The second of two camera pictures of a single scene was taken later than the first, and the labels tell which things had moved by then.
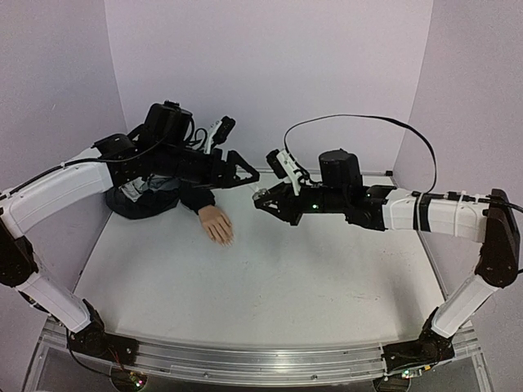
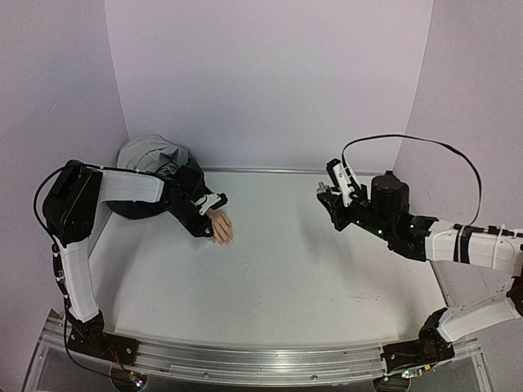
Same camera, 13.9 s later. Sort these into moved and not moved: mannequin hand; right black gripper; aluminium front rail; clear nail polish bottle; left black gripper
Moved: clear nail polish bottle; right black gripper; left black gripper
Not moved: mannequin hand; aluminium front rail
